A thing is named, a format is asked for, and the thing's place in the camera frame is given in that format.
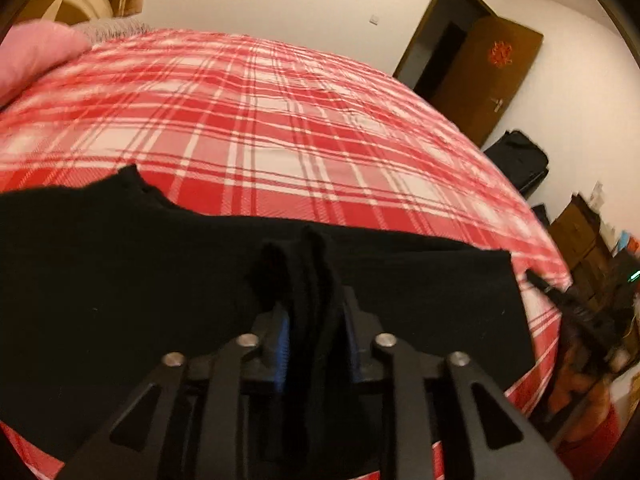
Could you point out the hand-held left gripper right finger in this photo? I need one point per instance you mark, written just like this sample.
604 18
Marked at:
355 355

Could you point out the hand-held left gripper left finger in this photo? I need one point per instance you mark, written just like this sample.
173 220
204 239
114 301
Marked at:
282 355

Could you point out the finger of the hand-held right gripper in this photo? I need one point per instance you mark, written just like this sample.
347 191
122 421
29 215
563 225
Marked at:
545 286

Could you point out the black pants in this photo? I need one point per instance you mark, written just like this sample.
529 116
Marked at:
125 285

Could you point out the person's right forearm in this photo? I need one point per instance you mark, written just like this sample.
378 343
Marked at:
595 420

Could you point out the brown wooden cabinet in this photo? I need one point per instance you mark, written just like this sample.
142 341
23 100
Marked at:
575 230

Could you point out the dark bag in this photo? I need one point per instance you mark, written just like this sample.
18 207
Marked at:
541 214

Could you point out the black suitcase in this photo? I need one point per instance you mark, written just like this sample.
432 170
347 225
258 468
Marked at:
520 160

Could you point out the brown wooden door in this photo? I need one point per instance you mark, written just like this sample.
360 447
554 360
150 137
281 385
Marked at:
480 85

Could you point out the bed with red plaid sheet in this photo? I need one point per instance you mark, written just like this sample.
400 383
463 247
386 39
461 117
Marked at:
275 125

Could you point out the red paper door decoration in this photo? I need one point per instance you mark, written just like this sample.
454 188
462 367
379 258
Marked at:
501 53

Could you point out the grey striped pillow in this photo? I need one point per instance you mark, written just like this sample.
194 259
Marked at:
115 27

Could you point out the pink pillow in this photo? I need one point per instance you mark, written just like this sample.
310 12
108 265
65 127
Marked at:
30 55

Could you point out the dark wooden door frame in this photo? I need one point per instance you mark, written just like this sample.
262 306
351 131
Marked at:
421 22

